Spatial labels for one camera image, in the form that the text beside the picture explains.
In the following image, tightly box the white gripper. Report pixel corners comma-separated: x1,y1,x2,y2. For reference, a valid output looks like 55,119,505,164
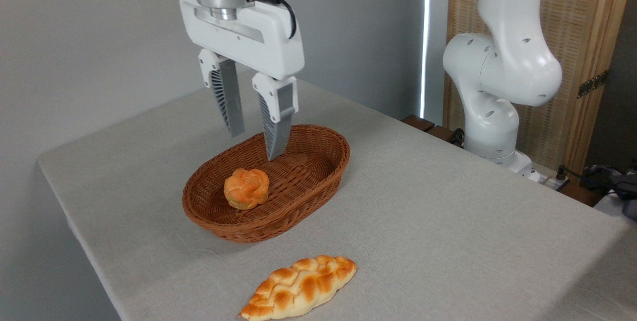
179,0,305,161

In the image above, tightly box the round golden bread roll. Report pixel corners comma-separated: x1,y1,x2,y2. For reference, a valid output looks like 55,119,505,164
223,168,270,211

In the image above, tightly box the brown wicker oval basket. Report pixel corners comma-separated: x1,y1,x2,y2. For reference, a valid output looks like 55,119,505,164
182,124,351,243

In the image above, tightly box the long braided bread loaf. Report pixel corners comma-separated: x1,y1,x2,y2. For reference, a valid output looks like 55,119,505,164
239,255,357,321

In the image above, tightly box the dark brown wooden block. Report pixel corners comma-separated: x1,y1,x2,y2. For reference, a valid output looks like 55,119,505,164
401,114,436,132
428,125,464,148

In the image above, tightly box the grey tablecloth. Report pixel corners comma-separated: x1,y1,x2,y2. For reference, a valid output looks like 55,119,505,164
37,70,637,321

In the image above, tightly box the metal screen hinge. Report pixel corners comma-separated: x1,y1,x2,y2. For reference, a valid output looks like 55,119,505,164
577,70,609,99

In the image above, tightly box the wooden rattan folding screen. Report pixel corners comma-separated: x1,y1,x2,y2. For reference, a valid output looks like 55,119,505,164
443,0,637,175

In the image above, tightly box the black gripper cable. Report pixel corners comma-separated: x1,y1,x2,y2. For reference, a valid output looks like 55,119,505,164
246,0,298,39

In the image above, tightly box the black cable bundle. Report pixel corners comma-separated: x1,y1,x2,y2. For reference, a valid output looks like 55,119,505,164
556,161,637,222

